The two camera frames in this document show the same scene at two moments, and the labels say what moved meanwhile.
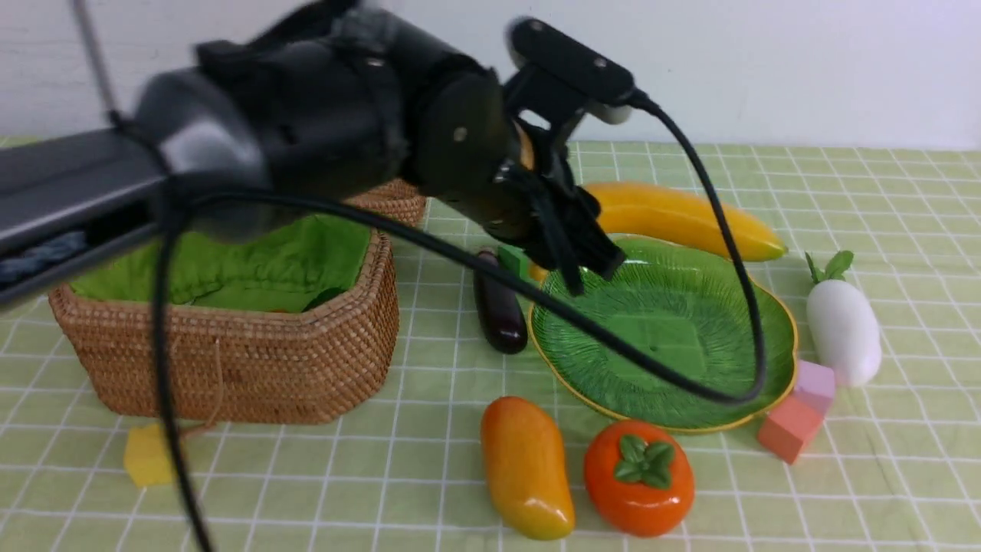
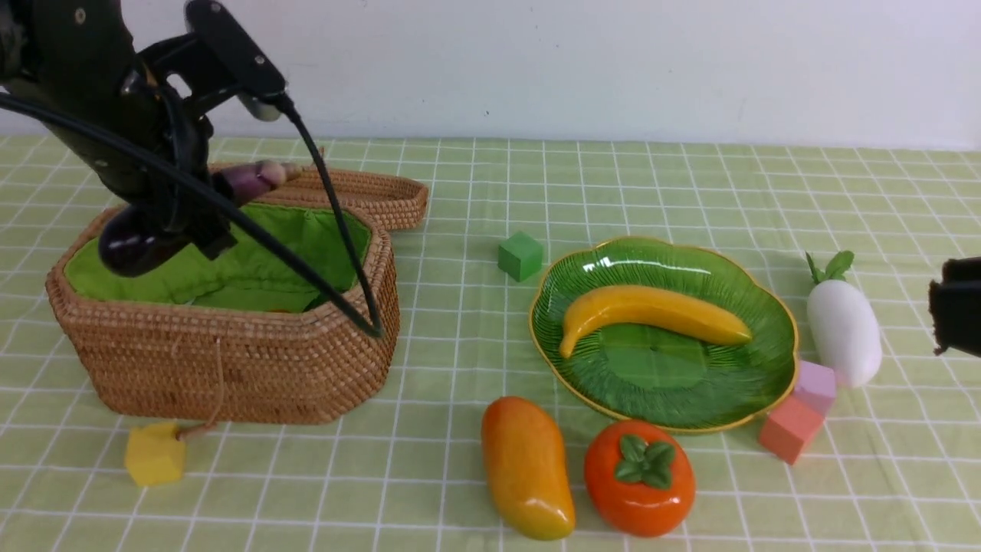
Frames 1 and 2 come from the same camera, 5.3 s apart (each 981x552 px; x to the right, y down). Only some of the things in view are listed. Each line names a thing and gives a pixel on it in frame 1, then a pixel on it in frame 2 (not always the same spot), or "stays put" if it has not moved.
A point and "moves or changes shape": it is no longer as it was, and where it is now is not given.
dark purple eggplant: (500, 311) moves or changes shape
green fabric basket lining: (266, 267) stays put
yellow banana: (685, 215) → (652, 307)
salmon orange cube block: (789, 428) stays put
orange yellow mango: (523, 452) stays put
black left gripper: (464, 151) → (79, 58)
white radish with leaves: (843, 330) stays put
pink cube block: (817, 381) stays put
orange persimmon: (640, 478) stays put
